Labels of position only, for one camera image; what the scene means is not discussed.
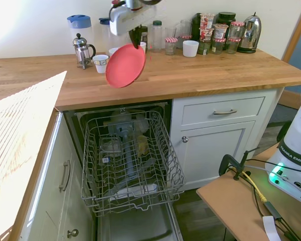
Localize yellow cable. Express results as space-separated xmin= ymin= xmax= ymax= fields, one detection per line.
xmin=242 ymin=170 xmax=268 ymax=203

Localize clear plastic container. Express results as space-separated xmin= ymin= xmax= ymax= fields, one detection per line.
xmin=98 ymin=137 xmax=123 ymax=165

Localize dark green bottle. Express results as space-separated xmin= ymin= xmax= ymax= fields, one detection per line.
xmin=191 ymin=13 xmax=202 ymax=41

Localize wooden door frame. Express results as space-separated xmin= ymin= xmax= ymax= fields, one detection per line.
xmin=282 ymin=0 xmax=301 ymax=66

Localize white paper strip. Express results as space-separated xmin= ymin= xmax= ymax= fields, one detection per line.
xmin=262 ymin=215 xmax=283 ymax=241

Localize yellowish clear cup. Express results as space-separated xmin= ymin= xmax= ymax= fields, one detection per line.
xmin=136 ymin=135 xmax=149 ymax=155

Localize clear pitcher dark blue lid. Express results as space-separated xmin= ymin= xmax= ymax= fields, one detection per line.
xmin=98 ymin=17 xmax=116 ymax=50

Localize pink round plate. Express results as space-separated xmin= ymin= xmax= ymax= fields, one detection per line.
xmin=105 ymin=43 xmax=147 ymax=88

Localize silver drawer handle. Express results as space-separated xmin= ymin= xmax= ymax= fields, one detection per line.
xmin=213 ymin=108 xmax=238 ymax=116
xmin=58 ymin=160 xmax=71 ymax=193

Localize clear drinking glass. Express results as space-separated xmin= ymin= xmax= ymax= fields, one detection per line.
xmin=164 ymin=27 xmax=177 ymax=40

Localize stainless steel kettle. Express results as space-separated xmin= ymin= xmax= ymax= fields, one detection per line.
xmin=237 ymin=12 xmax=263 ymax=54

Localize glass jar red checkered lid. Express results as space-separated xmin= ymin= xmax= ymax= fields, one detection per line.
xmin=230 ymin=21 xmax=245 ymax=40
xmin=176 ymin=36 xmax=193 ymax=49
xmin=164 ymin=37 xmax=178 ymax=56
xmin=212 ymin=38 xmax=227 ymax=55
xmin=227 ymin=37 xmax=242 ymax=55

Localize black clamp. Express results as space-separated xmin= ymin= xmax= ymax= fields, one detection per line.
xmin=219 ymin=150 xmax=256 ymax=180

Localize white ceramic bowl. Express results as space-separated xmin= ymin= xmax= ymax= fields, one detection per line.
xmin=182 ymin=40 xmax=199 ymax=58

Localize clear pitcher light blue lid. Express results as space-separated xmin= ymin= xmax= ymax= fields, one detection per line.
xmin=66 ymin=15 xmax=93 ymax=55

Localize tall clear glass jar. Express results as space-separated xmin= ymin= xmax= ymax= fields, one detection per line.
xmin=179 ymin=19 xmax=193 ymax=38

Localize glass french press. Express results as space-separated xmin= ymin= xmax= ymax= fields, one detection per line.
xmin=72 ymin=33 xmax=96 ymax=70

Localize white kitchen cabinet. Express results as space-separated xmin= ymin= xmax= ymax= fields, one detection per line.
xmin=170 ymin=89 xmax=283 ymax=191
xmin=17 ymin=111 xmax=96 ymax=241

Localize wooden mounting board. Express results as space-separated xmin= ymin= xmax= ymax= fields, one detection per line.
xmin=195 ymin=144 xmax=301 ymax=241

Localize open dishwasher door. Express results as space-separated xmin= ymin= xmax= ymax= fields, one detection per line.
xmin=97 ymin=200 xmax=183 ymax=241

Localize green filled jar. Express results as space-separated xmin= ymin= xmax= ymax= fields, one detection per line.
xmin=197 ymin=41 xmax=213 ymax=56

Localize black cable adapter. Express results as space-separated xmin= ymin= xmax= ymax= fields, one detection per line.
xmin=264 ymin=202 xmax=283 ymax=221

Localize small white cup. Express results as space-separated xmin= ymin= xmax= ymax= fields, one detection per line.
xmin=92 ymin=54 xmax=109 ymax=74

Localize red white yogurt pot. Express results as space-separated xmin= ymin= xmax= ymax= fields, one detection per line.
xmin=212 ymin=23 xmax=229 ymax=40
xmin=199 ymin=28 xmax=215 ymax=43
xmin=199 ymin=13 xmax=216 ymax=30

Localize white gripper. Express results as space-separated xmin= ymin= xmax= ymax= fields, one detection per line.
xmin=109 ymin=6 xmax=158 ymax=50

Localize clear bottle green lid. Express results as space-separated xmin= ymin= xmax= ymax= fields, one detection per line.
xmin=150 ymin=20 xmax=164 ymax=53

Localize grey wire dishwasher rack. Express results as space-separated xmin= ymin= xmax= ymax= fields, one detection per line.
xmin=80 ymin=109 xmax=186 ymax=218

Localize large black tub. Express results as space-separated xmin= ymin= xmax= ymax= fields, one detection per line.
xmin=215 ymin=12 xmax=237 ymax=26

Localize white mug with handle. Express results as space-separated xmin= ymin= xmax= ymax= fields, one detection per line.
xmin=108 ymin=47 xmax=121 ymax=59

